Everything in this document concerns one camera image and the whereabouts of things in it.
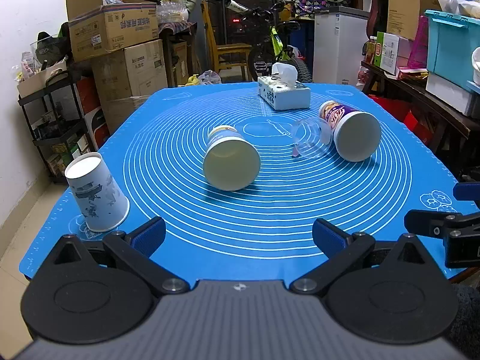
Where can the teal plastic storage bin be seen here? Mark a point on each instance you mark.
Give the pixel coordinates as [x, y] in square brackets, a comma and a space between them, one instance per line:
[452, 40]

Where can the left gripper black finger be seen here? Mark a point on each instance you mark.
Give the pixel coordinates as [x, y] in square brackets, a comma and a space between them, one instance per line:
[458, 232]

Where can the large cardboard box lower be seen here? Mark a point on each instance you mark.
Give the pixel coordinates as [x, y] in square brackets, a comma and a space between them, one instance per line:
[133, 71]

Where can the purple printed paper cup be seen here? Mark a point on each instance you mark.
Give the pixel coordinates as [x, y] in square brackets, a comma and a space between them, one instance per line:
[356, 134]

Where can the paper cup lying open-end forward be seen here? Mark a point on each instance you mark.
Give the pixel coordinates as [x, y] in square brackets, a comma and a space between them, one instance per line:
[230, 163]

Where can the black green bicycle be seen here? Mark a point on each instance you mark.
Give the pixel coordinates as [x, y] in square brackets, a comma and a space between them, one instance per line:
[269, 39]

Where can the green white carton box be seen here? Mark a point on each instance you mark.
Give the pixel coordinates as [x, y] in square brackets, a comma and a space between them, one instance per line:
[386, 52]

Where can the white blue printed paper cup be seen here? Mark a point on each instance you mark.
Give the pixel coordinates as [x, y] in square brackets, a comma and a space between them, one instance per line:
[101, 201]

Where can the black metal shelf rack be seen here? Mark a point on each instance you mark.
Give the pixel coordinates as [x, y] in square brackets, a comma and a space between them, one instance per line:
[64, 117]

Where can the white chest freezer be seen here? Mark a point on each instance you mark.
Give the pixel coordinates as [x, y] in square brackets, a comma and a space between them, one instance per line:
[339, 37]

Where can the clear plastic cup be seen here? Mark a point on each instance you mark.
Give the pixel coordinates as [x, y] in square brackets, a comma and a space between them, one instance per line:
[312, 138]

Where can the blue silicone baking mat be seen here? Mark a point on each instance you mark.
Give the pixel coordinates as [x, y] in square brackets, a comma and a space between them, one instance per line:
[265, 230]

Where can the wooden chair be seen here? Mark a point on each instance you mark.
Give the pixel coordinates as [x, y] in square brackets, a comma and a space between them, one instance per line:
[225, 57]

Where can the tall brown cardboard sheet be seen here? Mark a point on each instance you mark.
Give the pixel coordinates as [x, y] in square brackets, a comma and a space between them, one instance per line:
[403, 15]

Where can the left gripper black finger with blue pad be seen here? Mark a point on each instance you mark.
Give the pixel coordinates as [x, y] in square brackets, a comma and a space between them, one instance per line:
[86, 292]
[389, 292]

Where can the white tissue box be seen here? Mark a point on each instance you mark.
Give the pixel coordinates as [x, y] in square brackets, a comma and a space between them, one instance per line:
[282, 90]

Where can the dark wooden side table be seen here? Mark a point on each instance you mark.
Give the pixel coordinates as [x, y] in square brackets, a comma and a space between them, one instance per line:
[450, 121]

